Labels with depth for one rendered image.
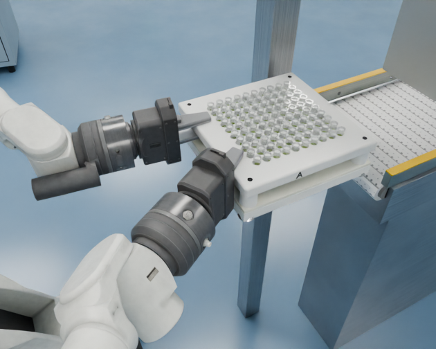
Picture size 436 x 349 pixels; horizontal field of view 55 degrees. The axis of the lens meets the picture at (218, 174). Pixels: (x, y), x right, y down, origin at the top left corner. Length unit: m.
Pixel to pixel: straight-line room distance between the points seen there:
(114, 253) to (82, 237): 1.43
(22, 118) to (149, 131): 0.19
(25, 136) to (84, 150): 0.08
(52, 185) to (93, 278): 0.25
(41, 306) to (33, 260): 1.01
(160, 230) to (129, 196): 1.51
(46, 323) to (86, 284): 0.44
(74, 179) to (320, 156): 0.37
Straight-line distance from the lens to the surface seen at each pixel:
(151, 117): 0.67
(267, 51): 0.84
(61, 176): 0.66
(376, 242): 1.10
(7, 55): 3.09
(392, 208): 0.88
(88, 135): 0.66
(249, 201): 0.61
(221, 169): 0.55
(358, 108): 1.00
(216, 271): 1.70
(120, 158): 0.66
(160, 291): 0.50
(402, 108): 1.03
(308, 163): 0.64
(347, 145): 0.69
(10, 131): 0.68
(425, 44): 0.65
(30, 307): 0.88
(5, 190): 2.23
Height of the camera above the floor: 1.42
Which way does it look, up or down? 43 degrees down
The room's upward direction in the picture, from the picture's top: straight up
